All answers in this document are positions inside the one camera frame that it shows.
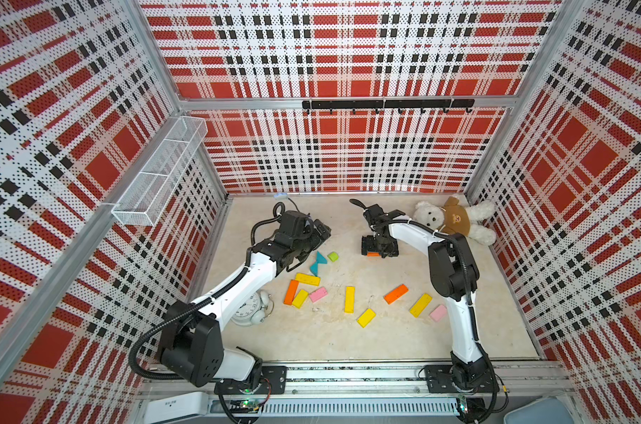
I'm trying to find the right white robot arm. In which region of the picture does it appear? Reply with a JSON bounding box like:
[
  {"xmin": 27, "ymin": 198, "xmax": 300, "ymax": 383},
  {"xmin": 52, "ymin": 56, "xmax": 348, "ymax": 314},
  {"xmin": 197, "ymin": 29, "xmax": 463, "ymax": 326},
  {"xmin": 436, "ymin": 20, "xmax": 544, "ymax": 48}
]
[{"xmin": 350, "ymin": 199, "xmax": 494, "ymax": 393}]

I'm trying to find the pink block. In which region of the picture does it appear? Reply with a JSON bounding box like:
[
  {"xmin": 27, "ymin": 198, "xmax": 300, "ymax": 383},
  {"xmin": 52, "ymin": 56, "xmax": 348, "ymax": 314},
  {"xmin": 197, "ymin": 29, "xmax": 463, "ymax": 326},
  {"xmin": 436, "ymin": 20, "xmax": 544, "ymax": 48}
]
[
  {"xmin": 429, "ymin": 304, "xmax": 447, "ymax": 323},
  {"xmin": 309, "ymin": 287, "xmax": 328, "ymax": 303}
]

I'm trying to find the white teddy bear brown hoodie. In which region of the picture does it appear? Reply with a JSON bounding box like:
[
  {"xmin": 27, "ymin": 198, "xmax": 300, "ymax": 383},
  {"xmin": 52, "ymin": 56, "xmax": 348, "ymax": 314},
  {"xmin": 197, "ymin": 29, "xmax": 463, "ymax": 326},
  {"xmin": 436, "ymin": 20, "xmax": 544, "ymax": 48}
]
[{"xmin": 414, "ymin": 196, "xmax": 497, "ymax": 247}]

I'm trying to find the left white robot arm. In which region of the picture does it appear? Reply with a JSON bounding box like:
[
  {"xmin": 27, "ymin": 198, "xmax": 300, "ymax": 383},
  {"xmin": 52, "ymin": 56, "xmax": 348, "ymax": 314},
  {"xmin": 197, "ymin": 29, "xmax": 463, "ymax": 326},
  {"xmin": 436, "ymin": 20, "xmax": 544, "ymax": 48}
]
[{"xmin": 128, "ymin": 210, "xmax": 331, "ymax": 392}]

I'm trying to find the white box bottom left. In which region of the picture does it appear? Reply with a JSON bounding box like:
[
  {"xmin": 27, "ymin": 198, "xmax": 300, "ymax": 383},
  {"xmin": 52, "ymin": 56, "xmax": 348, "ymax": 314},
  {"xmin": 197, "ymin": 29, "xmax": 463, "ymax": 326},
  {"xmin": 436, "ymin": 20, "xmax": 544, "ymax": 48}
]
[{"xmin": 143, "ymin": 391, "xmax": 210, "ymax": 424}]

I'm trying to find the grey bin bottom right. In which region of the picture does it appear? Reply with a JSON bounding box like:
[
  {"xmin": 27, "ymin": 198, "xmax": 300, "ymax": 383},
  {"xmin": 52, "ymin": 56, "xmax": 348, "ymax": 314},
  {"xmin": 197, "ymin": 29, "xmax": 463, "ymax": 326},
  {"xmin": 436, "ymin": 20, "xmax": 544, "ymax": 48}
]
[{"xmin": 504, "ymin": 397, "xmax": 575, "ymax": 424}]

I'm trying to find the yellow block lower left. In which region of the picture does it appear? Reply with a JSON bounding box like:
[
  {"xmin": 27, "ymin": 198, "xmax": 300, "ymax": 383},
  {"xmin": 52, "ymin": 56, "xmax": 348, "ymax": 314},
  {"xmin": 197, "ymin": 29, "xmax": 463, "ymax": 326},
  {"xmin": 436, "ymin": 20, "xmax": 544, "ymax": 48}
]
[{"xmin": 292, "ymin": 290, "xmax": 309, "ymax": 309}]

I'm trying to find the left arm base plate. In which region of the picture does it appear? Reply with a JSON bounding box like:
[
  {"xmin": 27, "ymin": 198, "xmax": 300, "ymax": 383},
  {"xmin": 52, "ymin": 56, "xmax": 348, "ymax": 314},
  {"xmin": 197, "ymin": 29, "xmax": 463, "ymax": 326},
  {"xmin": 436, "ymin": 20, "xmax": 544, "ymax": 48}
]
[{"xmin": 214, "ymin": 366, "xmax": 288, "ymax": 395}]

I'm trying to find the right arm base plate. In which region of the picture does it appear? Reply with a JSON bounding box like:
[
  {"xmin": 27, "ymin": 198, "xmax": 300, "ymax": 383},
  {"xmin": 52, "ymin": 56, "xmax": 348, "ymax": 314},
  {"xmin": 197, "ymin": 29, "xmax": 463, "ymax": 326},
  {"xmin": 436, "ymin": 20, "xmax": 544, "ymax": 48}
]
[{"xmin": 424, "ymin": 364, "xmax": 499, "ymax": 394}]

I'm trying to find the yellow upright block centre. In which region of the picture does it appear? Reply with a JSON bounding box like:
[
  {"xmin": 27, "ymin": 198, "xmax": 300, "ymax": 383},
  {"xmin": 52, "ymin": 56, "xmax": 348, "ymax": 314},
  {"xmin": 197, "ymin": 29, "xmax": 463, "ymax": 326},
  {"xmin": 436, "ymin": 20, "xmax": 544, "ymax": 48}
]
[{"xmin": 345, "ymin": 286, "xmax": 355, "ymax": 314}]

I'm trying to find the white twin-bell alarm clock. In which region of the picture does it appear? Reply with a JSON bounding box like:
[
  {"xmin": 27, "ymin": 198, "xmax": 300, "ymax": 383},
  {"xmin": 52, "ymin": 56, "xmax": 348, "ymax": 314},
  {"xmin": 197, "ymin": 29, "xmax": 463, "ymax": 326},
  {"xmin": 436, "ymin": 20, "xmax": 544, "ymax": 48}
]
[{"xmin": 231, "ymin": 290, "xmax": 275, "ymax": 327}]

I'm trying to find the yellow block right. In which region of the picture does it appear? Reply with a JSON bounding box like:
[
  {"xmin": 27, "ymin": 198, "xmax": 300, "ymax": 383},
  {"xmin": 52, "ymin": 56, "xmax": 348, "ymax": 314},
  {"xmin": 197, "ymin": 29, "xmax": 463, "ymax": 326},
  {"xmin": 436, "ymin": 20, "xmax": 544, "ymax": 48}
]
[{"xmin": 410, "ymin": 293, "xmax": 432, "ymax": 318}]

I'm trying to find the black wall hook rail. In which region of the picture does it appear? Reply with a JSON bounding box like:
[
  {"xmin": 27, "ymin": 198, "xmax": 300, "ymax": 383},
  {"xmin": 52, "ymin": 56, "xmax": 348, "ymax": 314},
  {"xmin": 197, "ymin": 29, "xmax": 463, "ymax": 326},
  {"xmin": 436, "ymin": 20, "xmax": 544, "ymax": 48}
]
[{"xmin": 301, "ymin": 98, "xmax": 476, "ymax": 111}]

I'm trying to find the teal triangle block upper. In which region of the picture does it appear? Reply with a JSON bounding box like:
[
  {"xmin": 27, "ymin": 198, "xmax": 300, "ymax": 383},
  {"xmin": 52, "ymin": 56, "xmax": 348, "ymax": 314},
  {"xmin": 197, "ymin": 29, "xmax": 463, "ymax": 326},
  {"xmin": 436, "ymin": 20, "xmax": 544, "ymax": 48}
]
[{"xmin": 316, "ymin": 252, "xmax": 328, "ymax": 264}]

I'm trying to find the pink block right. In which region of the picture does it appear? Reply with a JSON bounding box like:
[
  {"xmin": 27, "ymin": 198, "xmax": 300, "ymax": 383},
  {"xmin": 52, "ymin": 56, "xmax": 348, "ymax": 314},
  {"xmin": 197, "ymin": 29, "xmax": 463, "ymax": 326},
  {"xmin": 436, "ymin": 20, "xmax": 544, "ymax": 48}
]
[{"xmin": 429, "ymin": 304, "xmax": 447, "ymax": 323}]

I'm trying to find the pink block left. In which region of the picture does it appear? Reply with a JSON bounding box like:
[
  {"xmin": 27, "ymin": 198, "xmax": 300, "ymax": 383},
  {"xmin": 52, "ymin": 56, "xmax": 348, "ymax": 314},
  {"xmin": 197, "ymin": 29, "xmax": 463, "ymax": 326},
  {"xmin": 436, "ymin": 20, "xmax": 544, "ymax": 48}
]
[{"xmin": 309, "ymin": 287, "xmax": 328, "ymax": 303}]

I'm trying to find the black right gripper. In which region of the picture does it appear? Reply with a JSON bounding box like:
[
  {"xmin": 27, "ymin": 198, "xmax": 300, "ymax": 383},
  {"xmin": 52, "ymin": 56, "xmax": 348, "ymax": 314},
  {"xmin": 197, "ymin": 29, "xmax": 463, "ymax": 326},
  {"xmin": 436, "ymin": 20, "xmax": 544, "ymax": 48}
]
[{"xmin": 361, "ymin": 234, "xmax": 398, "ymax": 257}]

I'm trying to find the yellow block bottom centre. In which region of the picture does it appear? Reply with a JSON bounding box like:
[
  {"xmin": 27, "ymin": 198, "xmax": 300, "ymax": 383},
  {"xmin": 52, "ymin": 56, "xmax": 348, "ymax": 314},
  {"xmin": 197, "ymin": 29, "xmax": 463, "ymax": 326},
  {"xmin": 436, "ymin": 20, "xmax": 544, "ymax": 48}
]
[{"xmin": 357, "ymin": 308, "xmax": 376, "ymax": 329}]

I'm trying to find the yellow block upper left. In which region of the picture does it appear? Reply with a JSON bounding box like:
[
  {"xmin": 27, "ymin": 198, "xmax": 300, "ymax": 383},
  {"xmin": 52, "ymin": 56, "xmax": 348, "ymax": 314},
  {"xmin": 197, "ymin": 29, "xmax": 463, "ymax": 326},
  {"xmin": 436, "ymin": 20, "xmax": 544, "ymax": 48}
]
[{"xmin": 295, "ymin": 273, "xmax": 321, "ymax": 286}]

